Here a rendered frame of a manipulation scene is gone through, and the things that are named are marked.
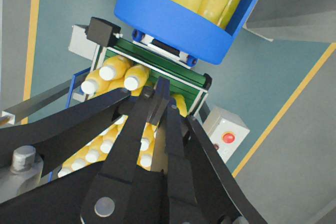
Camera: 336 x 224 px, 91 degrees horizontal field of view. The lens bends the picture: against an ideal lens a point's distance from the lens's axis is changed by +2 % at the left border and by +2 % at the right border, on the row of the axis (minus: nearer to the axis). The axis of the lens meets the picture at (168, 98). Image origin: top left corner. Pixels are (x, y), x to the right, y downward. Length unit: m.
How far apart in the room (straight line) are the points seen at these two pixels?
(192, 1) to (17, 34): 1.84
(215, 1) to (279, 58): 1.48
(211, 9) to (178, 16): 0.12
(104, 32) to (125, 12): 0.23
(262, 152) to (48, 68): 2.43
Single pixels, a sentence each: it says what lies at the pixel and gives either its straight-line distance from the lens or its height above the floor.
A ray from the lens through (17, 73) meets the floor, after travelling 2.17.
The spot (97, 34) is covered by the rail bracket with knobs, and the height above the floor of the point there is 1.00.
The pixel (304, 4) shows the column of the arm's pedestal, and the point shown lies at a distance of 1.13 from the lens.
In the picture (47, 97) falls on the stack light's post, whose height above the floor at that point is 0.95.
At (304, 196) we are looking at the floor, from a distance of 3.07.
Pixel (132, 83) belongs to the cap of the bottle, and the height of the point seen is 1.10.
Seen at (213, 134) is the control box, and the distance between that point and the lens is 0.55.
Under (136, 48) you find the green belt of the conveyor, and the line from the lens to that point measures 0.66.
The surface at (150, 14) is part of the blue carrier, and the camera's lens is 0.31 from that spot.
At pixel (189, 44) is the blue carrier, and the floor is 1.23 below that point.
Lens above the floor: 1.54
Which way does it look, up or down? 68 degrees down
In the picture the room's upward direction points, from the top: 177 degrees counter-clockwise
